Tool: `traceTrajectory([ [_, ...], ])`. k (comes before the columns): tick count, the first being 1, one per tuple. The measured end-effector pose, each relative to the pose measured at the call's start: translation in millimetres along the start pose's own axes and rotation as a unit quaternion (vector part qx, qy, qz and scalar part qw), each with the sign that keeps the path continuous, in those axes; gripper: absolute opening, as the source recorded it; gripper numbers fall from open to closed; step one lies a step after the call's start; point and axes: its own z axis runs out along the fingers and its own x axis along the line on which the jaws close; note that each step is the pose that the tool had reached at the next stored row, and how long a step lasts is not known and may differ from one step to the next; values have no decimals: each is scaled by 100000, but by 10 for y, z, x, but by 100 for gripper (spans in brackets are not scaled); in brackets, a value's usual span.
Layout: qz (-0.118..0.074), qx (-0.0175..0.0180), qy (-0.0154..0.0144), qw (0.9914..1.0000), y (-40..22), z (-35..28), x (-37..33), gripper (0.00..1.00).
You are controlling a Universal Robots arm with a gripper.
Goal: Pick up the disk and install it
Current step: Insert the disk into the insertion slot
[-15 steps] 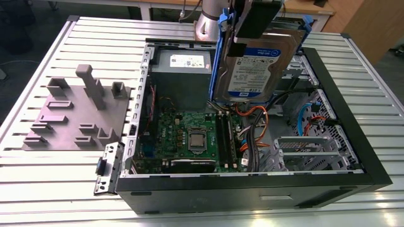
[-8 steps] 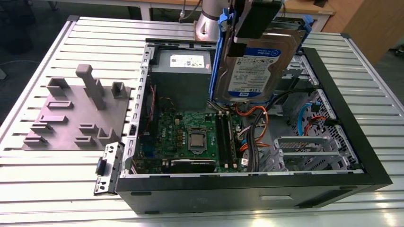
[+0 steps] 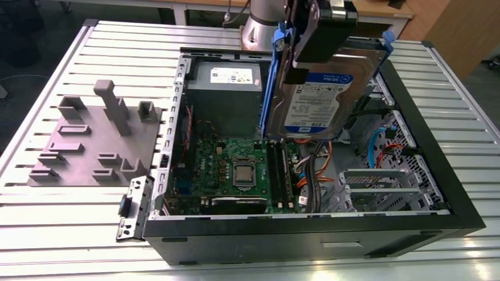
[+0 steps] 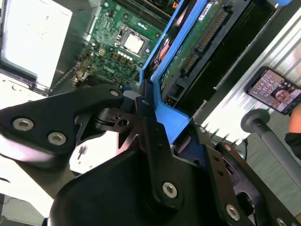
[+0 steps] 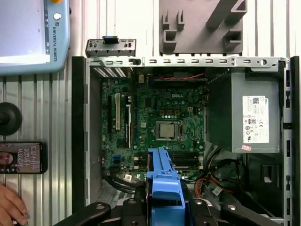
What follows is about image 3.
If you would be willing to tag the grey power supply unit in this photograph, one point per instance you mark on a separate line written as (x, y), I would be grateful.
(222, 108)

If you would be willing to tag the black PC case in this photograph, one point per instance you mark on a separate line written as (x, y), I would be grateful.
(273, 243)

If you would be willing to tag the grey parts rack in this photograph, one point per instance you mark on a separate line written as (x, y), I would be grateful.
(89, 146)

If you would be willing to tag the CPU socket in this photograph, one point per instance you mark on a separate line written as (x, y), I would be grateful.
(245, 187)

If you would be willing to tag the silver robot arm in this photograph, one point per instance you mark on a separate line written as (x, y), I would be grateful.
(257, 35)

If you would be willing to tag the wooden cabinet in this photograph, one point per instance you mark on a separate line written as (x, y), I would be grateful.
(460, 35)

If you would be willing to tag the green motherboard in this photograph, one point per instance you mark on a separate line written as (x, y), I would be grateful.
(212, 187)

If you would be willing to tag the RAM stick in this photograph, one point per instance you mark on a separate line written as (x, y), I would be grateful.
(286, 178)

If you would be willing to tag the black graphics card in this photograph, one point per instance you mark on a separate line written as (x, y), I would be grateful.
(237, 206)

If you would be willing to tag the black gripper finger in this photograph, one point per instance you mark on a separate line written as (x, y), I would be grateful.
(298, 17)
(324, 41)

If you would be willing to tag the hard disk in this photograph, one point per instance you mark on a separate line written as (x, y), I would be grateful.
(320, 102)

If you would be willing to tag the silver CPU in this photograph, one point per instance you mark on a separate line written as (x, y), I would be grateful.
(245, 173)

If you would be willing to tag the metal disk bay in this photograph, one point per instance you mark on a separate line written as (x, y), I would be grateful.
(384, 190)

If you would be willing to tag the wooden desk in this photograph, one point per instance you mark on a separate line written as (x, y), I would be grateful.
(378, 8)

